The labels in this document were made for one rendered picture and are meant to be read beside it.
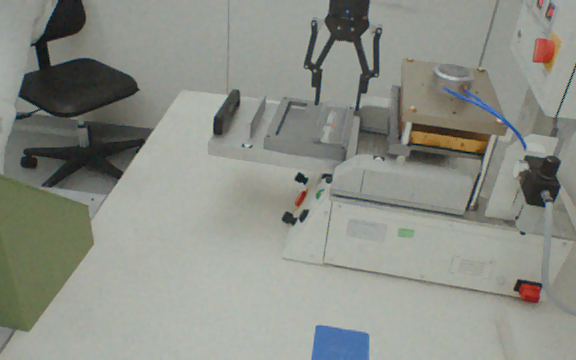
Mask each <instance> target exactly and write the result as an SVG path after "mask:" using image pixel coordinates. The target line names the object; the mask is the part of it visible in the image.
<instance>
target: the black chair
mask: <svg viewBox="0 0 576 360"><path fill-rule="evenodd" d="M85 22H86V14H85V9H84V6H83V3H82V0H57V3H56V6H55V8H54V10H53V12H52V14H51V16H50V18H49V20H48V22H47V25H46V28H45V31H44V33H43V36H42V37H41V38H40V39H39V40H38V41H37V42H36V43H34V44H30V47H33V46H35V47H36V53H37V58H38V63H39V69H40V70H37V71H33V72H29V73H26V74H24V77H23V81H22V84H21V88H20V91H19V96H18V97H19V98H21V99H23V100H24V101H26V102H28V103H30V104H32V105H34V106H35V107H37V108H39V109H37V110H35V111H32V112H28V113H24V114H20V115H16V117H15V118H16V119H18V120H19V119H22V118H26V117H30V116H32V115H31V114H32V113H35V112H37V111H40V110H44V111H46V112H47V113H49V114H51V115H53V116H56V117H60V118H70V117H76V116H77V121H78V123H77V126H76V130H77V139H78V143H79V144H77V145H76V146H65V147H26V148H25V149H24V151H23V154H24V155H26V157H25V156H23V157H22V158H21V162H20V164H21V166H22V167H29V168H35V167H36V165H37V159H36V158H34V157H32V156H37V157H46V158H53V159H59V160H66V161H67V162H66V163H65V164H64V165H63V166H62V167H60V168H59V169H58V170H57V171H56V172H55V173H54V174H53V175H52V176H50V177H49V179H48V180H47V181H46V182H44V183H43V184H41V187H48V188H52V187H53V186H55V185H56V184H58V183H59V182H61V181H62V180H64V179H65V178H67V176H69V175H70V174H72V173H73V172H75V171H77V170H78V169H80V168H83V167H84V166H86V165H90V166H92V167H94V168H96V169H99V170H101V171H103V172H105V173H107V174H109V175H111V176H114V178H116V179H118V180H120V179H121V178H122V175H123V174H124V172H123V171H122V170H121V169H119V168H118V167H116V166H115V165H112V164H111V163H109V162H108V161H107V160H105V159H104V158H105V157H108V156H111V155H115V154H118V153H121V151H124V150H127V149H130V148H133V147H137V146H139V148H137V149H136V154H138V151H139V150H140V148H141V147H143V146H144V144H145V143H146V140H145V139H144V138H140V139H134V140H127V141H120V142H111V143H103V144H95V145H94V144H93V143H92V133H91V128H90V126H89V124H86V122H85V120H84V114H86V113H88V112H91V111H94V110H96V109H99V108H102V107H104V106H107V105H110V104H113V103H116V102H119V100H121V99H124V98H127V97H129V96H132V95H133V94H135V93H136V92H137V91H139V89H138V88H137V83H136V81H135V80H134V79H133V78H132V77H131V76H129V74H127V73H125V72H123V71H120V70H118V69H116V68H114V67H111V66H109V65H106V64H104V63H102V62H99V61H97V60H95V59H92V58H77V59H72V60H69V61H65V62H62V63H58V64H55V65H51V61H50V56H49V50H48V44H47V43H48V42H51V41H55V40H59V39H62V37H66V36H71V35H74V34H77V33H78V32H80V31H81V30H82V28H83V27H84V25H85Z"/></svg>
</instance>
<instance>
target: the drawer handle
mask: <svg viewBox="0 0 576 360"><path fill-rule="evenodd" d="M239 104H240V92H239V90H237V89H232V90H231V92H230V93H229V95H228V96H227V98H226V99H225V101H224V102H223V104H222V106H221V108H220V109H218V111H217V112H216V114H215V115H214V117H213V122H212V133H213V134H215V135H223V133H224V123H225V121H226V120H227V118H228V117H229V115H230V113H231V112H232V110H233V109H234V107H239Z"/></svg>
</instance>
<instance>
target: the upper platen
mask: <svg viewBox="0 0 576 360"><path fill-rule="evenodd" d="M404 122H405V121H401V87H400V92H399V137H398V140H401V136H402V132H403V126H404ZM489 136H490V134H483V133H477V132H470V131H462V130H455V129H449V128H442V126H434V125H427V124H420V123H414V125H413V131H411V135H410V139H409V141H410V142H411V147H410V149H413V150H420V151H426V153H433V154H440V155H447V156H453V157H460V158H466V159H474V160H480V161H482V158H483V155H484V152H485V148H486V145H487V142H488V139H489Z"/></svg>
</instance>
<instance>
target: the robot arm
mask: <svg viewBox="0 0 576 360"><path fill-rule="evenodd" d="M56 3H57V0H0V173H1V174H4V164H5V155H6V146H7V143H8V139H9V136H10V134H11V132H12V130H13V126H14V122H15V117H16V112H17V109H16V107H15V106H16V103H17V99H18V96H19V91H20V88H21V84H22V81H23V77H24V74H25V70H26V67H27V61H28V54H29V48H30V44H34V43H36V42H37V41H38V40H39V39H40V38H41V37H42V36H43V33H44V31H45V28H46V25H47V22H48V20H49V18H50V16H51V14H52V12H53V10H54V8H55V6H56ZM370 3H371V0H329V8H328V14H327V16H326V17H325V18H319V19H318V18H317V17H313V18H312V20H311V22H310V27H311V35H310V39H309V43H308V48H307V52H306V57H305V61H304V65H303V68H304V69H308V70H310V71H311V88H316V98H315V105H318V104H319V101H320V94H321V84H322V73H323V69H321V66H322V64H323V62H324V60H325V59H326V57H327V54H328V52H329V50H330V49H331V47H332V45H333V44H334V42H335V40H336V41H340V42H341V41H346V42H349V43H353V44H354V47H355V49H356V53H357V58H358V61H359V65H360V68H361V72H362V73H360V76H359V84H358V91H357V98H356V106H355V111H358V110H359V102H360V96H361V94H367V92H368V87H369V81H370V78H372V77H378V76H379V71H380V63H379V62H380V37H381V34H382V30H383V27H382V24H378V25H376V24H373V23H370V20H369V10H370ZM324 24H325V25H326V26H327V28H328V31H329V32H330V34H331V35H330V36H329V38H328V40H327V42H326V44H325V46H324V48H323V49H322V51H321V53H320V55H319V58H318V59H317V61H316V63H312V62H311V59H312V54H313V50H315V46H316V42H317V38H318V34H319V31H321V30H322V27H323V25H324ZM367 30H370V31H371V36H372V37H374V38H373V69H372V70H370V69H369V65H368V61H367V58H366V53H365V49H363V46H362V41H361V36H362V35H363V34H364V33H366V32H367Z"/></svg>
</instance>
